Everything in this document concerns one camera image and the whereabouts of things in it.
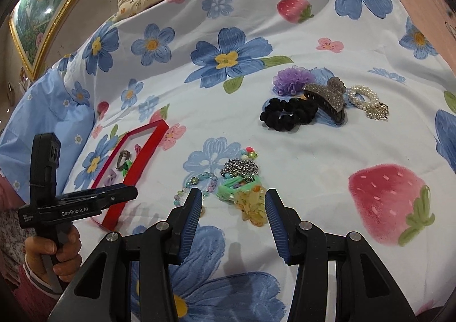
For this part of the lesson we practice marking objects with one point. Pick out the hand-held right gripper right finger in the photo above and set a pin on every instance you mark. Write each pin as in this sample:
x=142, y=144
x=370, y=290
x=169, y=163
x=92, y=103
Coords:
x=276, y=226

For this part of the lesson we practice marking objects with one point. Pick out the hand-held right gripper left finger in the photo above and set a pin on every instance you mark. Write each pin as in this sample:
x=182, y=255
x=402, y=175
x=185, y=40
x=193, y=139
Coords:
x=190, y=222

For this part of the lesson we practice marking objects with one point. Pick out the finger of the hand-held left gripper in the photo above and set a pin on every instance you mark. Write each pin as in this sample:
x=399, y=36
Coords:
x=107, y=195

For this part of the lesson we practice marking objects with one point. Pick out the yellow claw clip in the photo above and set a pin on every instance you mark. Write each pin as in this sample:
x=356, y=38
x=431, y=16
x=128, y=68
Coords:
x=251, y=206

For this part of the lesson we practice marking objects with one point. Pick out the red cardboard box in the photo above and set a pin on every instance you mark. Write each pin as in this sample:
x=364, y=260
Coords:
x=142, y=162

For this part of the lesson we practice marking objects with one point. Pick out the mint green hair clip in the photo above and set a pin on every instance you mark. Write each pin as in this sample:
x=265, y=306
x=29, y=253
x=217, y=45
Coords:
x=228, y=188

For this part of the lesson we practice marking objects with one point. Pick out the person's left forearm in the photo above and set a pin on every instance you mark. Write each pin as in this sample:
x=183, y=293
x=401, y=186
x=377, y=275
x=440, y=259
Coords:
x=32, y=295

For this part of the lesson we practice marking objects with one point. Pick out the person's left hand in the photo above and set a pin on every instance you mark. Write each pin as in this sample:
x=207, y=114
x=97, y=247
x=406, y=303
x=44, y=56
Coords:
x=35, y=250

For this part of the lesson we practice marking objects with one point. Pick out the purple bow hair clip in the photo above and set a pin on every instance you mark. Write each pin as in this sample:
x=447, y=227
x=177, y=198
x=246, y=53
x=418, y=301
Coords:
x=112, y=177

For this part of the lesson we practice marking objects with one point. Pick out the green braided hair band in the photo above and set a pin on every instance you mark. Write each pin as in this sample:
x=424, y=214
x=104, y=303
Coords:
x=126, y=168

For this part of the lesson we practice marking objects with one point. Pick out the silver wrist watch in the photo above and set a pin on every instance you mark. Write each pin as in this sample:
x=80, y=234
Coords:
x=124, y=158

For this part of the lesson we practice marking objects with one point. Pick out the blue daisy pillow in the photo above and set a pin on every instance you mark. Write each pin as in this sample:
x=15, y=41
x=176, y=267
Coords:
x=46, y=119

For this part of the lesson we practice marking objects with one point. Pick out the pink hair clip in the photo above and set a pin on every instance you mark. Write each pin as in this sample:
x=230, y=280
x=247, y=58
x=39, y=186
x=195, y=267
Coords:
x=137, y=148

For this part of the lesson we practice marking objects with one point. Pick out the floral patterned cloth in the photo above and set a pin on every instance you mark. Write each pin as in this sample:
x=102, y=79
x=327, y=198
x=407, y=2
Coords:
x=12, y=236

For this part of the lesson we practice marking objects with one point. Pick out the black hair clip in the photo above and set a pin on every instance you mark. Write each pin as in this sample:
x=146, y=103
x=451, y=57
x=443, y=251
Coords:
x=302, y=110

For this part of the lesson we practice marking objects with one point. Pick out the glittery grey claw clip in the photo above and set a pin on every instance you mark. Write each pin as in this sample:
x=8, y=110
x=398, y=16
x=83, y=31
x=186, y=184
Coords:
x=326, y=97

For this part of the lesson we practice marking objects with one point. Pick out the purple mesh scrunchie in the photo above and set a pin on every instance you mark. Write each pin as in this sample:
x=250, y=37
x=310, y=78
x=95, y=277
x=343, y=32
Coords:
x=292, y=78

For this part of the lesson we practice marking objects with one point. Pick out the gold framed painting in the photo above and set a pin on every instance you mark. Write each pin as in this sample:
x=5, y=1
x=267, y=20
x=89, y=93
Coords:
x=46, y=8

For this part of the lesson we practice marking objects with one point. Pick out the floral strawberry bedsheet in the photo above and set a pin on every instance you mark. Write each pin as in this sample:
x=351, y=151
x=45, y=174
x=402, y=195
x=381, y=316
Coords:
x=249, y=23

